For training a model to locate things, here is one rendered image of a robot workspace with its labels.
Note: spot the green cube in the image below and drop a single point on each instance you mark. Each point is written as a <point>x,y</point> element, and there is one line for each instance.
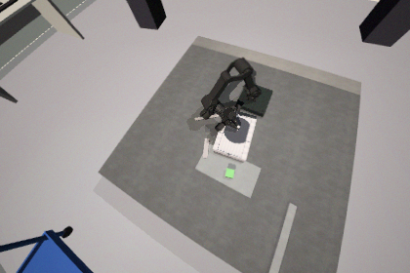
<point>229,173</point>

